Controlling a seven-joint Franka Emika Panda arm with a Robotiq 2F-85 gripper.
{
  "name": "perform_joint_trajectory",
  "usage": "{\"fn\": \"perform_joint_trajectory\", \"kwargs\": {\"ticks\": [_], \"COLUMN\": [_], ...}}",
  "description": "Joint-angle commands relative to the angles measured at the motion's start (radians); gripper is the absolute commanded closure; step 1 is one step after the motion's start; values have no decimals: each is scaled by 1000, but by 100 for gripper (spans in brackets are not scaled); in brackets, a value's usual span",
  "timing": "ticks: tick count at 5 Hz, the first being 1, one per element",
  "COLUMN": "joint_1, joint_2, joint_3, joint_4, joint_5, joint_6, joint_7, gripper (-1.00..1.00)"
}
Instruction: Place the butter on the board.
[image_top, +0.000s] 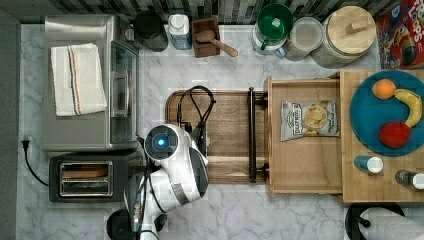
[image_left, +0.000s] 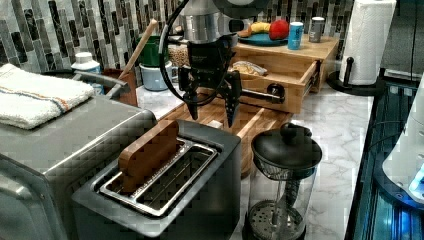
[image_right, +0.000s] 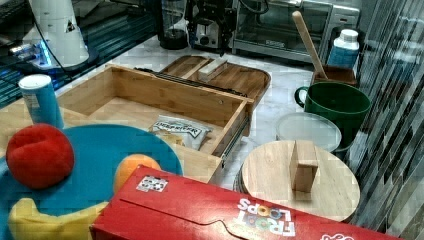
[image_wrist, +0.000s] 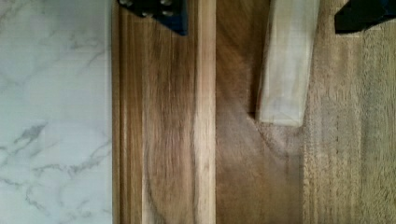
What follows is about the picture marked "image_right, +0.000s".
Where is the small brown wooden box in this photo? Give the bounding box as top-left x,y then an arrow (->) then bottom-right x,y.
311,65 -> 358,87

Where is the open wooden drawer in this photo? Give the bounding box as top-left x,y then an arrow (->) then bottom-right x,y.
0,63 -> 255,184

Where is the white blue bottle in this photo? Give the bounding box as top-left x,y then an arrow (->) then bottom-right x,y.
327,29 -> 359,69

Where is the wooden serving tray board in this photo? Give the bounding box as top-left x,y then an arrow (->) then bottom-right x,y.
162,55 -> 271,107

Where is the round wooden lid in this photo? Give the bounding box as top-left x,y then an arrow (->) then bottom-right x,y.
234,140 -> 360,222

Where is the cream butter box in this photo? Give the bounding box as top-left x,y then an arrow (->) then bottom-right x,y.
198,59 -> 227,82

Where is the blue round plate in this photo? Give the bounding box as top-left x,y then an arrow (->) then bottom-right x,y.
0,124 -> 183,240

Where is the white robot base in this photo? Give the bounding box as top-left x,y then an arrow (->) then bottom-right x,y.
10,0 -> 98,71

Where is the clear plastic container lid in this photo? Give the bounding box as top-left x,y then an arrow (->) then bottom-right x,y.
275,112 -> 342,152

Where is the orange plush fruit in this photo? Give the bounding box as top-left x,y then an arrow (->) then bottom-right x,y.
113,154 -> 161,193

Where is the silver toaster oven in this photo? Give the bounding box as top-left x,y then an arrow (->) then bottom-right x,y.
232,0 -> 361,62

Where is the yellow plush banana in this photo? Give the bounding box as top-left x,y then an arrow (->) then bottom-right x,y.
7,198 -> 107,240

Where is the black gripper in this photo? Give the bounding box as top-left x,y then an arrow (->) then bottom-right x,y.
186,0 -> 237,51

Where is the blue cylindrical can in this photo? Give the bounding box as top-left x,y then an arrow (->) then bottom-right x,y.
18,74 -> 64,129

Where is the red plush apple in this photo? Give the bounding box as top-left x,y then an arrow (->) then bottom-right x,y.
6,124 -> 75,189

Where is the wooden spoon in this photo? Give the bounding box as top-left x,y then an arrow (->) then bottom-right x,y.
292,11 -> 327,79

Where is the green pot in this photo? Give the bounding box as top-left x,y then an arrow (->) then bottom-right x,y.
294,82 -> 371,148

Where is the white chips bag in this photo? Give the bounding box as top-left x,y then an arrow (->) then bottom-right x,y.
149,115 -> 212,150

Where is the red Froot Loops box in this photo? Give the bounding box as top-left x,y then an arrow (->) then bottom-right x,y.
90,166 -> 402,240

